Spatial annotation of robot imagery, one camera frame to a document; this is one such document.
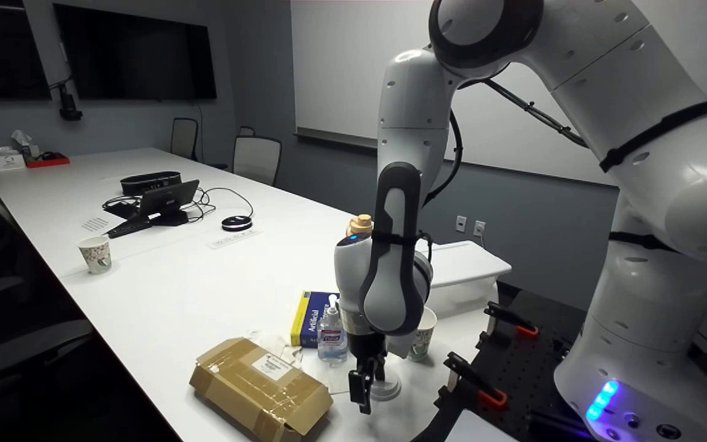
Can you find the white paper cup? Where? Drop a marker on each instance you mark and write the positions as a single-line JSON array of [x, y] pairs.
[[96, 253]]

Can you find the white plastic cup lid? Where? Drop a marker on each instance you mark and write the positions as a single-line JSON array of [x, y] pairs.
[[390, 389]]

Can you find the black conference phone device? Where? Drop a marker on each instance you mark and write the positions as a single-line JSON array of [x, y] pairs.
[[161, 200]]

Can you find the red tray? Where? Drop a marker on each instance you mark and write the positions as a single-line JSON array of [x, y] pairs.
[[50, 161]]

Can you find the larger black wall television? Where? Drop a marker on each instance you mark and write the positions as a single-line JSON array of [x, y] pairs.
[[133, 53]]

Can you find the white tissue box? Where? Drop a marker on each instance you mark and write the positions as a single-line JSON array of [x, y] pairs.
[[8, 161]]

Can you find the clear hand sanitizer bottle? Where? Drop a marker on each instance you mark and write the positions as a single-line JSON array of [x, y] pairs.
[[331, 334]]

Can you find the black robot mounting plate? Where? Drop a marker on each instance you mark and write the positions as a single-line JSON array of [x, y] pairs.
[[533, 369]]

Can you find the blue and yellow book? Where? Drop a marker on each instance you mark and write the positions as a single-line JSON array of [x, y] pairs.
[[305, 316]]

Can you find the white wall outlet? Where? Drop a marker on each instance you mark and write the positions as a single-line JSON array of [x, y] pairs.
[[479, 226], [461, 222]]

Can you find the black conference speaker bar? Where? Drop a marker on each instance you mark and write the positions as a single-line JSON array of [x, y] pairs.
[[152, 182]]

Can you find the round black puck speaker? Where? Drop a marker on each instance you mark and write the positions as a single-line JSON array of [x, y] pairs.
[[237, 222]]

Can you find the brown cardboard box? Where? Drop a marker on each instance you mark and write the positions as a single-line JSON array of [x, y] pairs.
[[258, 393]]

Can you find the wall whiteboard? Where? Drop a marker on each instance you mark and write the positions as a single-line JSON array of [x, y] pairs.
[[338, 64]]

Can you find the black orange bar clamp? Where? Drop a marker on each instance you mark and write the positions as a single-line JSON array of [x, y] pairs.
[[511, 319], [476, 382]]

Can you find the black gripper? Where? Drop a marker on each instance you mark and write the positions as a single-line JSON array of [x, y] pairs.
[[366, 350]]

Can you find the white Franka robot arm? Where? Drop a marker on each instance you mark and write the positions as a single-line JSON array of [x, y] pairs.
[[657, 205]]

